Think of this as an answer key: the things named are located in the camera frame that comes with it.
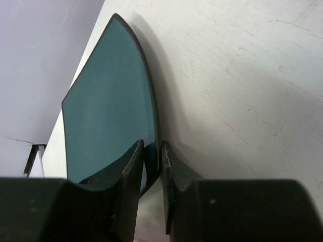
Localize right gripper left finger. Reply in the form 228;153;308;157
1;140;144;241

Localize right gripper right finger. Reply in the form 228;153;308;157
160;141;322;241

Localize teal square plate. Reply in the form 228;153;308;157
62;14;159;193

